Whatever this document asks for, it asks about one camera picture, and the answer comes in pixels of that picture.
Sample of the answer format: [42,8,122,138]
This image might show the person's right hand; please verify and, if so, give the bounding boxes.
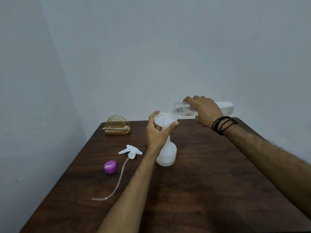
[182,95,225,128]

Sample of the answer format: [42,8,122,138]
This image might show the person's left hand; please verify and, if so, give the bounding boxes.
[146,110,179,156]

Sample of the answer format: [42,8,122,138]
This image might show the white spray bottle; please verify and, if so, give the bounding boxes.
[155,134,177,167]

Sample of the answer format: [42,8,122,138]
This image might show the clear water bottle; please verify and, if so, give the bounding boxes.
[172,101,235,117]

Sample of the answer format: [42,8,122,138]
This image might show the white plastic funnel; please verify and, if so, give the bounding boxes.
[154,112,178,131]

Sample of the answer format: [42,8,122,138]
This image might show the white trigger sprayer head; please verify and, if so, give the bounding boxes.
[91,145,143,201]

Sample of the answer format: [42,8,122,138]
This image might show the purple bottle cap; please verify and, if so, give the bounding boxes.
[104,160,118,174]

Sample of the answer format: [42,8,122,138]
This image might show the person's left forearm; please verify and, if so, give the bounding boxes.
[96,150,158,233]

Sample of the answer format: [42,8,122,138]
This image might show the person's right forearm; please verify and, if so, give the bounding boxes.
[222,122,311,220]

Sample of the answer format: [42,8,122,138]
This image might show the white paper napkins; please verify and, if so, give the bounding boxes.
[102,126,131,133]

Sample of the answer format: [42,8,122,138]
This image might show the dark wooden table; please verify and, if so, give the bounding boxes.
[19,117,311,233]

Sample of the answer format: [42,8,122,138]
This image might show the black cord bracelets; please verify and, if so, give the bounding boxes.
[212,116,238,136]

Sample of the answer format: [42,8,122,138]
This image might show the gold wire napkin holder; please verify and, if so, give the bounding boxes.
[102,116,132,136]

